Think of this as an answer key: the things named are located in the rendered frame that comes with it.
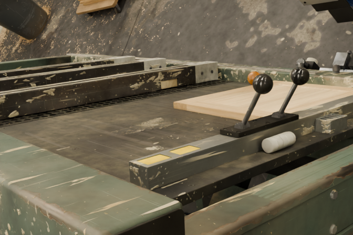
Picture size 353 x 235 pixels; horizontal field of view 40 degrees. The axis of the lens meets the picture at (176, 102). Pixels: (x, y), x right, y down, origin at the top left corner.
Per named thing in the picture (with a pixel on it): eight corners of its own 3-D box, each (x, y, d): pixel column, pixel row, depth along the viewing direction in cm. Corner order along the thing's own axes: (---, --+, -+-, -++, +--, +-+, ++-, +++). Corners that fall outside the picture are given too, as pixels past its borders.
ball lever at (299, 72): (288, 124, 103) (316, 72, 96) (277, 127, 101) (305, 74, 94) (275, 113, 105) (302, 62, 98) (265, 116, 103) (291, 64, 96)
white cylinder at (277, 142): (273, 155, 92) (297, 146, 98) (273, 140, 92) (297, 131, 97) (261, 151, 95) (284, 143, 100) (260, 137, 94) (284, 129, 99)
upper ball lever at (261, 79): (252, 135, 95) (280, 79, 88) (240, 139, 93) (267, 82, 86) (239, 124, 97) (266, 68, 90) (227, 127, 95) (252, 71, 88)
